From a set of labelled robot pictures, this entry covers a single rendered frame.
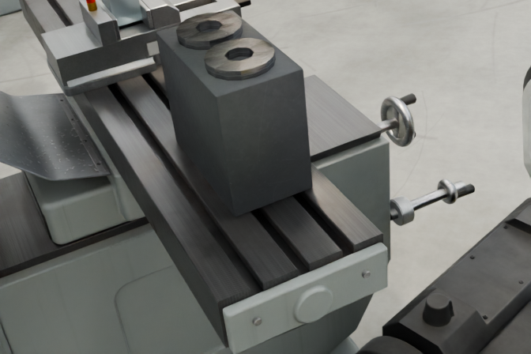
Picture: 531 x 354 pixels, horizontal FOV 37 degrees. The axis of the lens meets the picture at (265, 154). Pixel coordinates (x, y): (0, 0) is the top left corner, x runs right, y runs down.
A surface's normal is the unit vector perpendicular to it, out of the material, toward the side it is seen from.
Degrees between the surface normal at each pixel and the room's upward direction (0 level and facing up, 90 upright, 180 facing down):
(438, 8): 0
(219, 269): 0
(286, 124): 90
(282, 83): 90
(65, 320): 90
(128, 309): 90
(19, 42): 0
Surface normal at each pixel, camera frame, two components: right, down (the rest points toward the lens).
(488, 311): -0.10, -0.82
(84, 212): 0.44, 0.47
